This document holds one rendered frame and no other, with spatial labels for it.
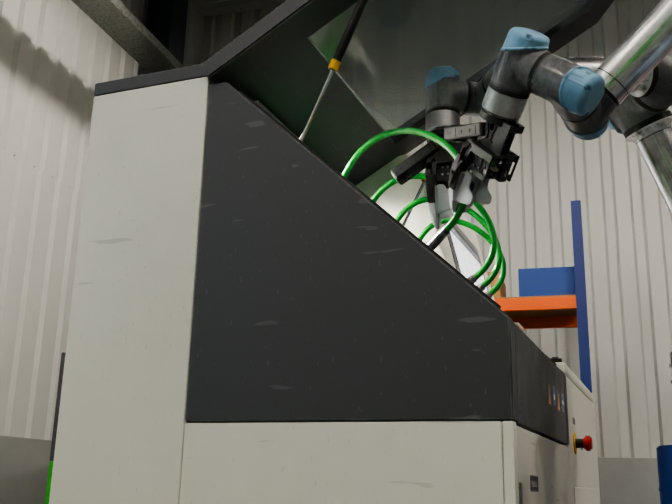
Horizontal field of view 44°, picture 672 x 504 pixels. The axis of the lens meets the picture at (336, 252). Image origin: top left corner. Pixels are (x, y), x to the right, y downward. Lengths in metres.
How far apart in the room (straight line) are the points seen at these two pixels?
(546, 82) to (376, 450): 0.68
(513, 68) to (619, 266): 6.94
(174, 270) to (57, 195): 5.94
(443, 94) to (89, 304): 0.86
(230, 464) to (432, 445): 0.36
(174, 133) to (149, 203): 0.15
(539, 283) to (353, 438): 5.85
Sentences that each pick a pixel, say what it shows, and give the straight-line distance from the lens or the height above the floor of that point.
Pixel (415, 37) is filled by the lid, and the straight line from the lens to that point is 1.94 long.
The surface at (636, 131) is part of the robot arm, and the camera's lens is 2.08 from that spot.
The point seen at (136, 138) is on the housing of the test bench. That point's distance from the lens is 1.76.
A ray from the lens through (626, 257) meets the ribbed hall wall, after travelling 8.40.
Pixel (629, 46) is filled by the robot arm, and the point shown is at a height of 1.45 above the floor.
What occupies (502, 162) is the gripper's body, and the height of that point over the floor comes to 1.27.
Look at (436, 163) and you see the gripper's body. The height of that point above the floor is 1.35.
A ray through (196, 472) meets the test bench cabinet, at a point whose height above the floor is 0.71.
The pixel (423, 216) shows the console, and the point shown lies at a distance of 2.19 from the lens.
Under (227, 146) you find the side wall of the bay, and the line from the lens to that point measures 1.63.
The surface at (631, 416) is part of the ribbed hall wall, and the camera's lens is 8.15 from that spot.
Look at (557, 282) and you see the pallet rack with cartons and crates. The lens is 7.17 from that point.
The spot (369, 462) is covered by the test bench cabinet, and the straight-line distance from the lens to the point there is 1.38.
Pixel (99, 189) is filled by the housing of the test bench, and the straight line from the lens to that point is 1.76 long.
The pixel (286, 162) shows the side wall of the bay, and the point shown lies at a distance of 1.56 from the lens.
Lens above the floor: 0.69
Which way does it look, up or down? 16 degrees up
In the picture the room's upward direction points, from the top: 1 degrees clockwise
